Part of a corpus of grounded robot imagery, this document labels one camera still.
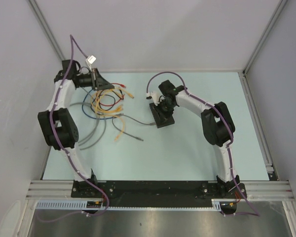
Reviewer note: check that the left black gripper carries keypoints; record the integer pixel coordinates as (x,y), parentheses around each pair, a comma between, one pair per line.
(98,82)

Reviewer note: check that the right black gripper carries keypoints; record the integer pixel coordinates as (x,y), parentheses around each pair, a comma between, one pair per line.
(162,116)

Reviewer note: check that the black network switch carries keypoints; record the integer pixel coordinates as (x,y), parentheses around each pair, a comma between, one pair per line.
(154,111)

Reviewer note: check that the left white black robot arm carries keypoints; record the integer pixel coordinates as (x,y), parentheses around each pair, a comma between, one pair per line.
(58,126)

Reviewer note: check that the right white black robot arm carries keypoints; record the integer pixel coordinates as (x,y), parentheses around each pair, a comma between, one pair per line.
(217,126)

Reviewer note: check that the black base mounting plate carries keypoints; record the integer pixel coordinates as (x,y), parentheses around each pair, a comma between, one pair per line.
(114,189)

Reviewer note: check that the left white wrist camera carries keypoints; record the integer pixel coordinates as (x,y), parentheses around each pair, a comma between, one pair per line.
(90,60)

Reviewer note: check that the white slotted cable duct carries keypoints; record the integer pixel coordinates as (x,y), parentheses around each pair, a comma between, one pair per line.
(92,205)

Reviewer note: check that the aluminium frame rail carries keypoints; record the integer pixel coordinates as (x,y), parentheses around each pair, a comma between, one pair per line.
(256,190)

